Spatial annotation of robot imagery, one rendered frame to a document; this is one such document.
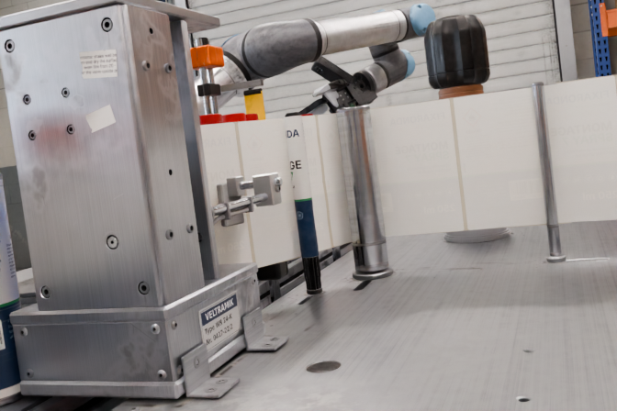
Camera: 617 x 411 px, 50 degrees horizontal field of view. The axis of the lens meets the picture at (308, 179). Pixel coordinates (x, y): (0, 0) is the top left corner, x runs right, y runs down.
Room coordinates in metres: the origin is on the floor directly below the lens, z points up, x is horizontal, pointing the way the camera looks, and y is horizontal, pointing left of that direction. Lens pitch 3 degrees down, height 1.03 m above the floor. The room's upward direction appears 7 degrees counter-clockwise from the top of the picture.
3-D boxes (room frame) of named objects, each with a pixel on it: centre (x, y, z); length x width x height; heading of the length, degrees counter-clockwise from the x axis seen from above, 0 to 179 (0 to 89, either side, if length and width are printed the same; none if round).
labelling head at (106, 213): (0.50, 0.13, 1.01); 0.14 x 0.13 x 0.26; 159
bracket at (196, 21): (0.50, 0.13, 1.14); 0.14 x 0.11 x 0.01; 159
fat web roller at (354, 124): (0.74, -0.06, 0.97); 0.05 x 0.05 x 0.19
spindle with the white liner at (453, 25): (0.90, -0.22, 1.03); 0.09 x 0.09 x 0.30
